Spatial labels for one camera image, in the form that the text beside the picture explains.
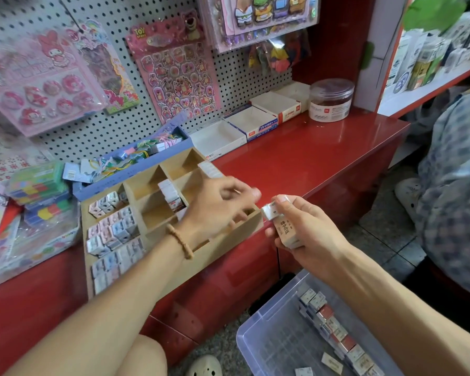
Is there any clear bag of colourful toys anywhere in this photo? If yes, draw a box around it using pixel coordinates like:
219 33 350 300
246 31 310 75

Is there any clear plastic storage bin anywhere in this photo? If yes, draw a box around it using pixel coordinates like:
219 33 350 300
236 268 404 376

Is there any white side shelf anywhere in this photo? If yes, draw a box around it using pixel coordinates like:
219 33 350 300
352 0 470 118

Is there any green edged sticker pack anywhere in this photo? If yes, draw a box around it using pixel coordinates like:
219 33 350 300
63 19 140 116

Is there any person's right hand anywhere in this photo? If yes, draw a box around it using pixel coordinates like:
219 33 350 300
264 194 352 271

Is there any black stool red cushion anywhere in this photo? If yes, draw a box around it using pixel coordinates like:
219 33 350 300
407 258 470 342

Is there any blue box of trinkets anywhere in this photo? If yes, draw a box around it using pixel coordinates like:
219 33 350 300
63 113 195 202

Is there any person's left leg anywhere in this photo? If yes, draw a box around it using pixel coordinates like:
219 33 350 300
113 334 169 376

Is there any person's left cream clog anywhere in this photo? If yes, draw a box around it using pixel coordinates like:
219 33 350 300
186 355 222 376

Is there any handful of boxed erasers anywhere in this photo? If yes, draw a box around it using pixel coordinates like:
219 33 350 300
262 201 302 249

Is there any stack of colourful packs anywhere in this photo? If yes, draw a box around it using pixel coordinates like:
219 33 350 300
6 160 75 226

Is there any wooden compartment tray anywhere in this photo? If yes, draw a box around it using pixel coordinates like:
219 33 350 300
80 147 265 301

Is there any person's left hand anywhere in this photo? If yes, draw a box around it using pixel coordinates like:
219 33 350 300
174 176 262 248

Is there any person's right forearm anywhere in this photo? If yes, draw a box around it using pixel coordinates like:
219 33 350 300
321 246 470 376

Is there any person's left forearm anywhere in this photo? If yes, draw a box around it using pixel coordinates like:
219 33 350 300
8 234 191 376

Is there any pink sticker pack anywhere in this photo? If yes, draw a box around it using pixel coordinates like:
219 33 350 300
125 10 222 124
0 27 109 138

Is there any white pegboard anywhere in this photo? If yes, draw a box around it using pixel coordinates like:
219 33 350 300
0 0 314 165

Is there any round clear plastic jar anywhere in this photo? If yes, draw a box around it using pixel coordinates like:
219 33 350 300
309 78 356 123

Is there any beaded wooden bracelet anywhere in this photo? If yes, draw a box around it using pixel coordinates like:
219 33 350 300
166 223 195 260

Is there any red patterned sticker sheet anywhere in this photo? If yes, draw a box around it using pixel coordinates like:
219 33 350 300
0 125 52 181

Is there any red display counter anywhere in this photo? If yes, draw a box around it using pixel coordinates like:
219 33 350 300
0 109 410 376

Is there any white tray box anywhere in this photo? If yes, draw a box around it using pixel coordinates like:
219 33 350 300
223 105 280 143
251 80 312 124
190 120 248 161

